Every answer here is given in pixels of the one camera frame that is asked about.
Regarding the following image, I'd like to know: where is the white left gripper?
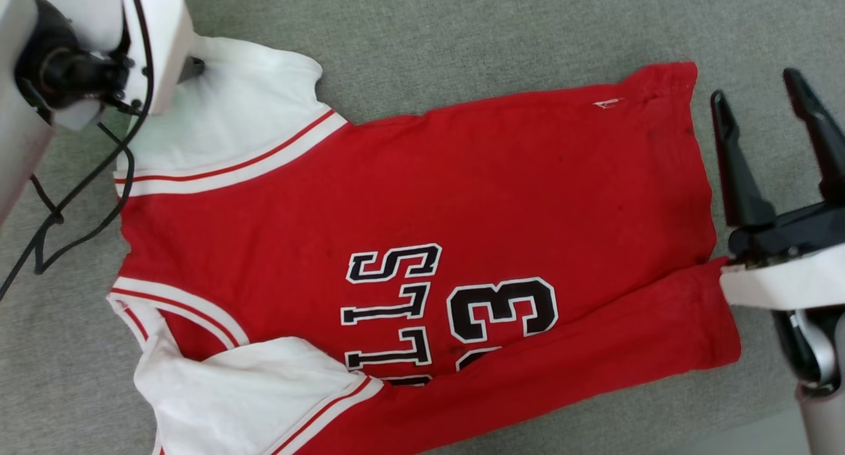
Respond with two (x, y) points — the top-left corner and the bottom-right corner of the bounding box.
(33, 0), (206, 131)

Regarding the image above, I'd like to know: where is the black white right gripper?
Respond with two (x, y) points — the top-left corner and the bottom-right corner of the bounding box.
(710, 67), (845, 312)

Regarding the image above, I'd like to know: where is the red and white basketball jersey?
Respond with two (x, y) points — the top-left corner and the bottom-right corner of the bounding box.
(106, 35), (743, 455)

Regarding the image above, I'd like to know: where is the grey fabric sofa surface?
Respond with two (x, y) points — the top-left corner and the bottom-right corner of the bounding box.
(0, 0), (845, 455)

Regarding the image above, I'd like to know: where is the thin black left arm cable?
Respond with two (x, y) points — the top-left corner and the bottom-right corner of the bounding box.
(0, 0), (156, 300)

